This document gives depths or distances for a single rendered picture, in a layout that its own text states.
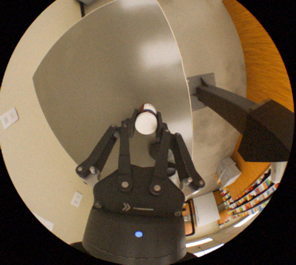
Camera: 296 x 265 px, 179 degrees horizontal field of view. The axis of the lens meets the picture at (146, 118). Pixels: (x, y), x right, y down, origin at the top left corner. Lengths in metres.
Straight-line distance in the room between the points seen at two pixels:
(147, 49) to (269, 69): 1.78
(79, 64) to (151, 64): 0.23
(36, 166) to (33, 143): 0.12
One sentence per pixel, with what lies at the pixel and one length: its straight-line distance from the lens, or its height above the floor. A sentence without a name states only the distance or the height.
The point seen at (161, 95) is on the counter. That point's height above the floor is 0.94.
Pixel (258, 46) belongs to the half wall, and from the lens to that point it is 1.95.
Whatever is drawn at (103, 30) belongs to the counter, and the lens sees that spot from 0.33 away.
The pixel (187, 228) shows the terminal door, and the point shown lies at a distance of 1.08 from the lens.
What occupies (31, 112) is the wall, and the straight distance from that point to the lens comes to 0.68.
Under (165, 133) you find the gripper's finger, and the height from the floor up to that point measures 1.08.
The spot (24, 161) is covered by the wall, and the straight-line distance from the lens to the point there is 0.64.
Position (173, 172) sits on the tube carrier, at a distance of 0.42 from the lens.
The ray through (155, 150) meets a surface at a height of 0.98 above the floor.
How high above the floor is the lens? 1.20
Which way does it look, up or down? 64 degrees down
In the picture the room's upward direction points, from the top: 174 degrees counter-clockwise
